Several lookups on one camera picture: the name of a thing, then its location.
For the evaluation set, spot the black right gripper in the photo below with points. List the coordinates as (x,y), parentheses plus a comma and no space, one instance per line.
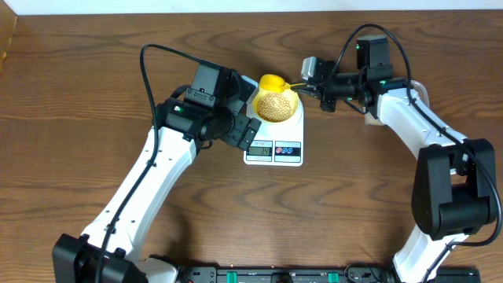
(326,104)

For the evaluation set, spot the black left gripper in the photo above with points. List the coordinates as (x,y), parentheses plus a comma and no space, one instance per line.
(238,136)

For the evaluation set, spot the yellow plastic measuring scoop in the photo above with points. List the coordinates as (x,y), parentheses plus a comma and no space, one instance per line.
(276,84)

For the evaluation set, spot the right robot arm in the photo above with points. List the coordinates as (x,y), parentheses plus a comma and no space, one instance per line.
(454,190)

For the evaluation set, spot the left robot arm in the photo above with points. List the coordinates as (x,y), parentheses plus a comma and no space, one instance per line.
(194,116)

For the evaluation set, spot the white digital kitchen scale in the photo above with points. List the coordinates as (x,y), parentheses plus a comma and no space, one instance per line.
(277,144)

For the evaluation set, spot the yellow plastic bowl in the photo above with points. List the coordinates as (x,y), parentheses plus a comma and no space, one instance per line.
(275,107)

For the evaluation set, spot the clear container of soybeans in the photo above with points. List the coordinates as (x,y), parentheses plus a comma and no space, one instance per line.
(422,94)

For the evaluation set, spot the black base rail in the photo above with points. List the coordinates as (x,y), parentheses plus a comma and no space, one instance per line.
(209,274)

